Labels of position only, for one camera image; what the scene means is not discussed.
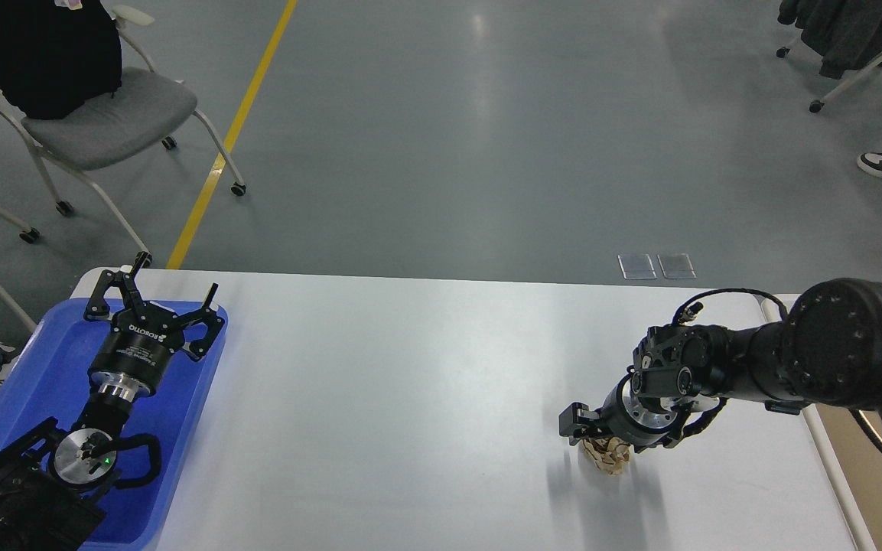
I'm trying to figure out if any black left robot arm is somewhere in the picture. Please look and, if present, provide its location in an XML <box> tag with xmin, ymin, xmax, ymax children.
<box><xmin>0</xmin><ymin>254</ymin><xmax>227</xmax><ymax>550</ymax></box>

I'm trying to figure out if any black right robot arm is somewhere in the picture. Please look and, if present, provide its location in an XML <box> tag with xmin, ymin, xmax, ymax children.
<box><xmin>558</xmin><ymin>278</ymin><xmax>882</xmax><ymax>452</ymax></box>

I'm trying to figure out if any beige paper ball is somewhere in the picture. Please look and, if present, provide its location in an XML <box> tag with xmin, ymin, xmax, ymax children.
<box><xmin>578</xmin><ymin>437</ymin><xmax>632</xmax><ymax>477</ymax></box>

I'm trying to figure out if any right clear floor plate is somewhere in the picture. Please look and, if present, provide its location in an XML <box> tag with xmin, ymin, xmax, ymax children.
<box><xmin>657</xmin><ymin>253</ymin><xmax>697</xmax><ymax>280</ymax></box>

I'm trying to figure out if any beige plastic bin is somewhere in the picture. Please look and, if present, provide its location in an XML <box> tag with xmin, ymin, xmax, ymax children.
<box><xmin>817</xmin><ymin>405</ymin><xmax>882</xmax><ymax>550</ymax></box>

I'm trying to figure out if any dark jacket on far chair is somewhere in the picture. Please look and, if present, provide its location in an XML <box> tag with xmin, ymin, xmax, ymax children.
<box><xmin>777</xmin><ymin>1</ymin><xmax>882</xmax><ymax>80</ymax></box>

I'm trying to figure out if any far white chair frame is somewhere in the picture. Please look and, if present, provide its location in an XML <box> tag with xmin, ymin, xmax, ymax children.
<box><xmin>776</xmin><ymin>29</ymin><xmax>882</xmax><ymax>114</ymax></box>

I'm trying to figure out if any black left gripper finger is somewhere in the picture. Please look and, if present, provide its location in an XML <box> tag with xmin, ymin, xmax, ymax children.
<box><xmin>168</xmin><ymin>282</ymin><xmax>225</xmax><ymax>362</ymax></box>
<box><xmin>83</xmin><ymin>252</ymin><xmax>153</xmax><ymax>323</ymax></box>

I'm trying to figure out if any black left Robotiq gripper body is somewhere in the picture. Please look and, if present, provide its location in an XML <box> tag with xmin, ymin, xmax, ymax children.
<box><xmin>88</xmin><ymin>302</ymin><xmax>183</xmax><ymax>397</ymax></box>

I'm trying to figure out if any blue plastic tray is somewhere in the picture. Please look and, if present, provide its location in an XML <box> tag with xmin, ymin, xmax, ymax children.
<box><xmin>0</xmin><ymin>298</ymin><xmax>226</xmax><ymax>550</ymax></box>

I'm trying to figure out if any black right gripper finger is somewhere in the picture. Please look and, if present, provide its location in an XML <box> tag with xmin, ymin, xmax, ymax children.
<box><xmin>559</xmin><ymin>403</ymin><xmax>608</xmax><ymax>446</ymax></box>

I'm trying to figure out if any left clear floor plate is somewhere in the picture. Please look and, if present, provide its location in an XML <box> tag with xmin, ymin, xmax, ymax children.
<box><xmin>617</xmin><ymin>253</ymin><xmax>658</xmax><ymax>280</ymax></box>

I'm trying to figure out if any grey chair with white frame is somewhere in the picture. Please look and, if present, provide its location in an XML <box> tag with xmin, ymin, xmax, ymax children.
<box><xmin>0</xmin><ymin>5</ymin><xmax>247</xmax><ymax>255</ymax></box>

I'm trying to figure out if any black jacket on chair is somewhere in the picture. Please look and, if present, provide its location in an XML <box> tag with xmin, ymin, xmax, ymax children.
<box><xmin>0</xmin><ymin>1</ymin><xmax>122</xmax><ymax>121</ymax></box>

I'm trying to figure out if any clear floor plate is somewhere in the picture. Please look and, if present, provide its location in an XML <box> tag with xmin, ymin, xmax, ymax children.
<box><xmin>657</xmin><ymin>253</ymin><xmax>697</xmax><ymax>280</ymax></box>
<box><xmin>617</xmin><ymin>253</ymin><xmax>658</xmax><ymax>280</ymax></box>

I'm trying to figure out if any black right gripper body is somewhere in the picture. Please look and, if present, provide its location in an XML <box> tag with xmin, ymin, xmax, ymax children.
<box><xmin>598</xmin><ymin>374</ymin><xmax>696</xmax><ymax>452</ymax></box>

